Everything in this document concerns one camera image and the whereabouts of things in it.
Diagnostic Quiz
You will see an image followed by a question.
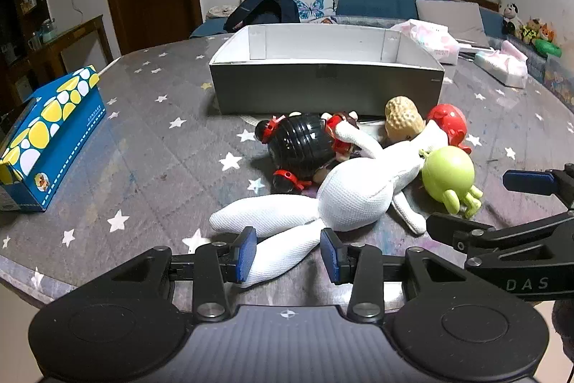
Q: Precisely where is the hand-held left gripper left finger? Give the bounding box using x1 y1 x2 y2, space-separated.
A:
103 227 257 321

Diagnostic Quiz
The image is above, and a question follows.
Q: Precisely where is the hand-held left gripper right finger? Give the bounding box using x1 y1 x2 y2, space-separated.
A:
320 227 471 322

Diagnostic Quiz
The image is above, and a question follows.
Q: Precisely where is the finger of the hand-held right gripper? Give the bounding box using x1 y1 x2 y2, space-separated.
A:
426 211 574 269
503 164 574 211

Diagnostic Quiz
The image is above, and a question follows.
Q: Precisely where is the green round toy figure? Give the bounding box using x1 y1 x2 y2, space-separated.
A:
419 145 484 219

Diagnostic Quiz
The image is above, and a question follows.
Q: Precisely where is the white plush rabbit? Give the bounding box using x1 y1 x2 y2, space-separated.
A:
210 120 449 289

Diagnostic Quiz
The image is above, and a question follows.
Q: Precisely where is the red round toy figure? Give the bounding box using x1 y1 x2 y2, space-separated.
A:
425 104 472 155

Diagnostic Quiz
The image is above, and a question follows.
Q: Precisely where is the black-haired doll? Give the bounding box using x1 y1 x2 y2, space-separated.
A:
255 111 359 193

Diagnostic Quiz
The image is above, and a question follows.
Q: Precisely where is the tan peanut toy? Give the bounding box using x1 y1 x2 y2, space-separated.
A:
385 96 425 144

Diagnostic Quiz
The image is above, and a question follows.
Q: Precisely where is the grey cardboard box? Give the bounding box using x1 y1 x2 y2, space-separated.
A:
209 24 446 117

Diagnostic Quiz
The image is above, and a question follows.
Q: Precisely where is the colourful storage box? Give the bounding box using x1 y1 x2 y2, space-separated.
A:
545 55 574 106

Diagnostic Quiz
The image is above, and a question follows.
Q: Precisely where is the small pink tissue pack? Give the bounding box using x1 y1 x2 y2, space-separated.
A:
474 39 530 88

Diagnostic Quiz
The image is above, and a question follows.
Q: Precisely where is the green plastic toy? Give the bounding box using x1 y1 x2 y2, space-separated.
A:
533 37 561 58

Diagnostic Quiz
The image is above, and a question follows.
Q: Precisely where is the yellow black plush toy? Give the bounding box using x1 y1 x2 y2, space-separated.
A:
520 17 543 45

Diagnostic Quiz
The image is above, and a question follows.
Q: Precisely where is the panda plush toy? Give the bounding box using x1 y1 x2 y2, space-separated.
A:
500 1 521 34

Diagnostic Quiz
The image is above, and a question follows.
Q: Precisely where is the large pink tissue pack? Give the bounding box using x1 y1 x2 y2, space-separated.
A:
390 19 460 65

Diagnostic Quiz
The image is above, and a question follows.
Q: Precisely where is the grey cushion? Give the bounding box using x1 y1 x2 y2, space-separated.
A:
415 0 491 49

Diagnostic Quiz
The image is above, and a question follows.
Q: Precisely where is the blue dotted tissue box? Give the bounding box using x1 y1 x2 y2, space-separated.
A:
0 65 107 213

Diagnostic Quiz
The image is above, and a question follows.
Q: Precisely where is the blue sofa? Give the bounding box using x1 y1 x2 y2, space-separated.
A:
190 0 574 106

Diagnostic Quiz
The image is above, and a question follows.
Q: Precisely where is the dark blue backpack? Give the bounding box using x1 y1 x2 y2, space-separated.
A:
224 0 300 33

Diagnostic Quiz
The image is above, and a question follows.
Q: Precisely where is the wooden side table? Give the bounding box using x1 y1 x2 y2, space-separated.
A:
27 15 114 92

